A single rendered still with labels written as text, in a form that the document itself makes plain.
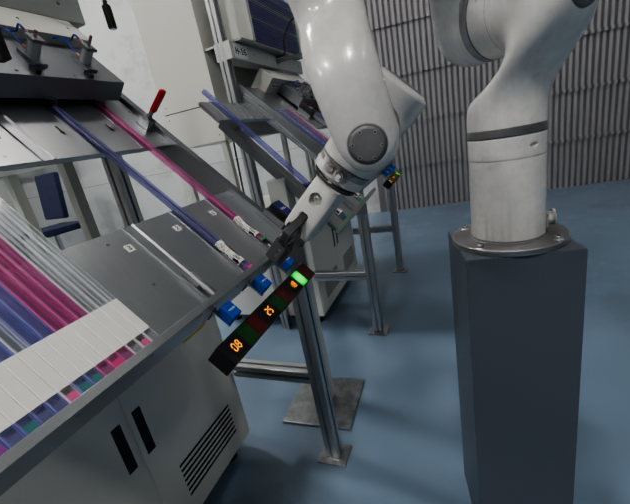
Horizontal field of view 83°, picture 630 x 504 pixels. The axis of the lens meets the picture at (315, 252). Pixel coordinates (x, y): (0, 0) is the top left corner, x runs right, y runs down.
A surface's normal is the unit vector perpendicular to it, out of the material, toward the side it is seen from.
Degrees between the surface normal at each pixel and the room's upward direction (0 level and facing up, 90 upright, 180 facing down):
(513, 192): 90
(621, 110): 90
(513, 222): 90
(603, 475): 0
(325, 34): 53
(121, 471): 90
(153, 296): 46
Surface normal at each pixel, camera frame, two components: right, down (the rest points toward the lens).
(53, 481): 0.92, -0.05
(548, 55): 0.25, 0.77
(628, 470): -0.18, -0.94
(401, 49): -0.18, 0.33
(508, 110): -0.36, 0.40
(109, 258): 0.53, -0.69
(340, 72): -0.36, 0.14
